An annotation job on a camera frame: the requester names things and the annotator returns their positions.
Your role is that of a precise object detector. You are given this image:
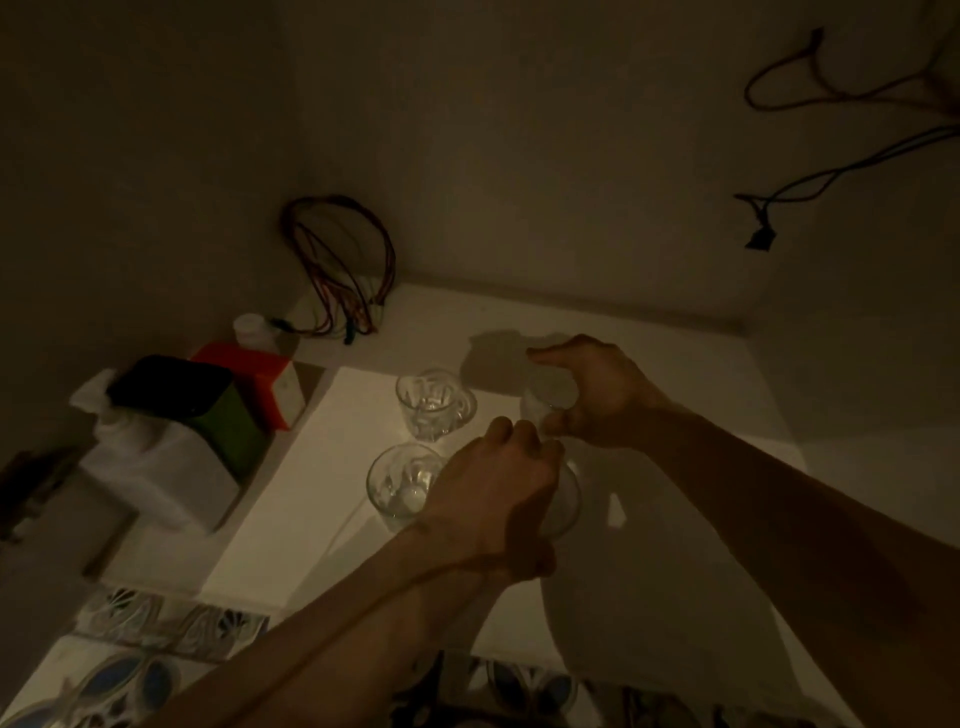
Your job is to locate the red and white box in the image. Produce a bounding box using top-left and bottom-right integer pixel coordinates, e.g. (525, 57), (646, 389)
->
(190, 342), (308, 434)

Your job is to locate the person's right forearm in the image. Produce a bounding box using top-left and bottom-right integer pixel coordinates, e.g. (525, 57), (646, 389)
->
(637, 403), (960, 728)

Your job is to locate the person's right hand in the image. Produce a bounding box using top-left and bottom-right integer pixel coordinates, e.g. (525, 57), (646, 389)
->
(525, 334), (680, 451)

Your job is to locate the green container with black lid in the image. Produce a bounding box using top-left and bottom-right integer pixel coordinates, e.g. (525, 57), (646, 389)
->
(106, 354), (273, 483)

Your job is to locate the red and black wire bundle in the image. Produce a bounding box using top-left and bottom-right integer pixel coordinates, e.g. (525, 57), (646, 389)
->
(279, 194), (398, 347)

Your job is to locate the small white container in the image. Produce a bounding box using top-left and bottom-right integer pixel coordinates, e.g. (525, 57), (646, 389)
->
(231, 312), (280, 354)

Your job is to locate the person's left forearm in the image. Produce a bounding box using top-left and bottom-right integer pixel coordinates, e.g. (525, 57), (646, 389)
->
(138, 525), (519, 728)

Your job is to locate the person's left hand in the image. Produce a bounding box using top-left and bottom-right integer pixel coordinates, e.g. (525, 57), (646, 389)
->
(411, 416), (566, 585)

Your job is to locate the white plastic bag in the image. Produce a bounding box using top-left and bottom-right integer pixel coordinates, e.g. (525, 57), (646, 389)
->
(69, 367), (243, 535)

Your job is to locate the clear drinking glass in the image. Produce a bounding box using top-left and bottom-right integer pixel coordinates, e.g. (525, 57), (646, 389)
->
(365, 442), (448, 534)
(519, 366), (580, 438)
(536, 459), (585, 541)
(395, 367), (478, 443)

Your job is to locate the black cable with plug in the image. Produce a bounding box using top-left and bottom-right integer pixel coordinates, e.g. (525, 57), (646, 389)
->
(733, 123), (960, 252)

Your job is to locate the brown cord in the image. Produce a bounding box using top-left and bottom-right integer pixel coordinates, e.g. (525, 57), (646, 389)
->
(743, 27), (960, 118)

